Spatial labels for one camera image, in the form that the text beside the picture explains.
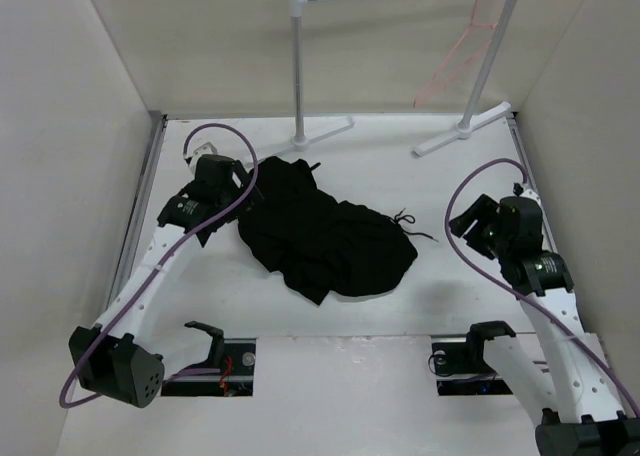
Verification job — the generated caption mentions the black trousers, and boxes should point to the black trousers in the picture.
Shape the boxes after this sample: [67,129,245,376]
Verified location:
[238,157,418,305]

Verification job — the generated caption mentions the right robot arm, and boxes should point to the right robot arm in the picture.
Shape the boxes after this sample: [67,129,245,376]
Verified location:
[445,190,639,455]

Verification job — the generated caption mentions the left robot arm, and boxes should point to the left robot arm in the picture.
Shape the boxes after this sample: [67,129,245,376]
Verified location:
[69,154,258,408]

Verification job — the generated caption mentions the white clothes rack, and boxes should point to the white clothes rack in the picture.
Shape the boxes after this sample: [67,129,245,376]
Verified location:
[263,0,519,157]

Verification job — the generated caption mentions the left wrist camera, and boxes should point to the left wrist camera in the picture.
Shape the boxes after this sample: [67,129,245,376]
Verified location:
[185,142,218,171]

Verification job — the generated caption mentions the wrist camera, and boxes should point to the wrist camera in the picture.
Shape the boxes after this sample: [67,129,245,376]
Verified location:
[185,142,218,171]
[513,182,541,204]

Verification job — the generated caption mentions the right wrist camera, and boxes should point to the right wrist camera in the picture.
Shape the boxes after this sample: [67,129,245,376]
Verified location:
[513,182,541,204]

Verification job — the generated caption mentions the pink wire hanger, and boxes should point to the pink wire hanger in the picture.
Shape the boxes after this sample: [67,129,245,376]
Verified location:
[413,0,497,109]

